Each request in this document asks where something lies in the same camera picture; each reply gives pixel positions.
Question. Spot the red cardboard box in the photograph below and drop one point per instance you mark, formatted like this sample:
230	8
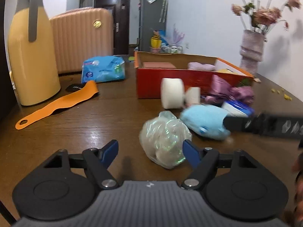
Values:
151	68

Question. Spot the blue wet wipes pack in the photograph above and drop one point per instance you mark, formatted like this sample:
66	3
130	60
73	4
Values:
103	69

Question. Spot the small white block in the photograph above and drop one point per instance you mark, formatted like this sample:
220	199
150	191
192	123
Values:
193	96

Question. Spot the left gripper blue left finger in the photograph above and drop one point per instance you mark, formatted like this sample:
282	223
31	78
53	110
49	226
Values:
97	162

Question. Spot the pink textured vase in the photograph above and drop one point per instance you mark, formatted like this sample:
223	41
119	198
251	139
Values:
251	50

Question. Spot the yellow crumbs on table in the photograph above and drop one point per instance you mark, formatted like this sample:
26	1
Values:
281	92

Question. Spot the light blue plush toy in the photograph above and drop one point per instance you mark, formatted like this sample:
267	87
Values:
206	121

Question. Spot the yellow thermos jug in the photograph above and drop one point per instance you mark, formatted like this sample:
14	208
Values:
32	54

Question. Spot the wire rack with supplies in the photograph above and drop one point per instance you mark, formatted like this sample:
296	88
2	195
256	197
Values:
171	49

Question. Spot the pink ribbed suitcase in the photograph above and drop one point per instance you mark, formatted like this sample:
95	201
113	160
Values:
80	34

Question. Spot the person's right hand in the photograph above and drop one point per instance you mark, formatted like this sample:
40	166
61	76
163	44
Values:
295	218

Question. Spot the dark brown entrance door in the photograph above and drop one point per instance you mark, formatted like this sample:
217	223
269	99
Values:
120	11

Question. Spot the dried pink roses bouquet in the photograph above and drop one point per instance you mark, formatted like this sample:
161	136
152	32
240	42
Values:
262	19

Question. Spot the grey refrigerator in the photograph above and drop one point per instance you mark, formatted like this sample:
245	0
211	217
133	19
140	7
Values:
152	18

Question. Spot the yellow bucket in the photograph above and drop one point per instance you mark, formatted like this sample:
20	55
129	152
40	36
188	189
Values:
156	41

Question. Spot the white tape roll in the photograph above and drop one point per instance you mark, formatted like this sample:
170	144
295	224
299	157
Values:
172	93

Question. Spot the iridescent plastic bag bundle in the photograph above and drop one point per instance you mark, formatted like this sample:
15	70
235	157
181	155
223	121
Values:
162	138

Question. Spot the purple satin ribbon bundle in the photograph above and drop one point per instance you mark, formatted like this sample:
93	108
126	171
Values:
221	91

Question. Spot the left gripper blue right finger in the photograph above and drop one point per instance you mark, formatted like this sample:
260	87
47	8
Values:
204	165

